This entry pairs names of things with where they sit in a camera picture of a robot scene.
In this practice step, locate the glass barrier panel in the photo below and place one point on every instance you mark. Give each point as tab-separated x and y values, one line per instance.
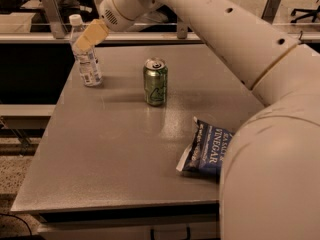
29	15

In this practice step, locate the seated person in background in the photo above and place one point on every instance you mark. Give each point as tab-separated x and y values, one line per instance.
153	21

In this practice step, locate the middle metal rail bracket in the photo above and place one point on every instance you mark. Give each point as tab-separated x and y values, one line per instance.
181	29

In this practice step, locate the blue kettle chips bag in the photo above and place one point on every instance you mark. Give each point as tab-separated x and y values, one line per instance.
206	153

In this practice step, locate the clear plastic water bottle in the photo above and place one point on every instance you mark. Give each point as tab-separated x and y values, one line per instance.
88	63

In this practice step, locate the right metal rail bracket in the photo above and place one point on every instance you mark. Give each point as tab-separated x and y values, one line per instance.
270	10

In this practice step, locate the black office chair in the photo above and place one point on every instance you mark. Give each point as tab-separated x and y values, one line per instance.
304	12

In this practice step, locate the metal rail bracket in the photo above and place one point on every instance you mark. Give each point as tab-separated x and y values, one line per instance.
57	26
181	29
270	10

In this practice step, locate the green soda can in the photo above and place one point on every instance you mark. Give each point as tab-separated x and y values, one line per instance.
155	75

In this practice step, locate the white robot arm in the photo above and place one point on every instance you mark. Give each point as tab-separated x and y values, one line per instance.
270	176

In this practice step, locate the left metal rail bracket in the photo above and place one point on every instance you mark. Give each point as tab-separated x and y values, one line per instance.
57	26

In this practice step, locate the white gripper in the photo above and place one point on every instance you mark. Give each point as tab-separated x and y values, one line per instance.
107	9

